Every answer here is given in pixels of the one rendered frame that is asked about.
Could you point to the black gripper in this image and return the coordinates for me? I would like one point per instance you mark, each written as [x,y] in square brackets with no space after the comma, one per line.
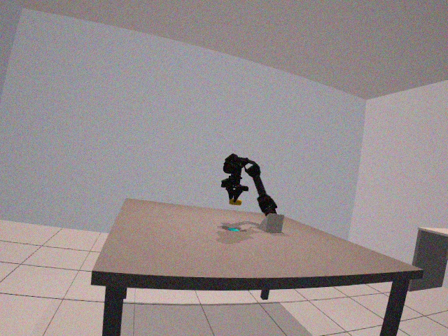
[239,188]

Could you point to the yellow tall cylinder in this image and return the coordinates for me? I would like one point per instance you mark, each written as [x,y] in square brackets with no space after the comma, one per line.
[238,202]

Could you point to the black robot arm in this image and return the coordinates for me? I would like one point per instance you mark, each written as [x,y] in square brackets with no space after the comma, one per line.
[233,165]

